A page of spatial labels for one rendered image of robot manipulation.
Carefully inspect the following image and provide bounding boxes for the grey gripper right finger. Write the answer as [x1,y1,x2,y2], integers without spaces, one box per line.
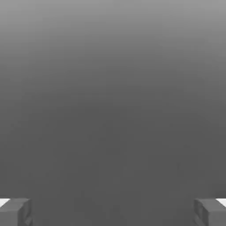
[193,197,226,226]

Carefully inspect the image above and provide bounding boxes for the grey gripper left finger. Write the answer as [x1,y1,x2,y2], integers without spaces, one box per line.
[0,197,34,226]

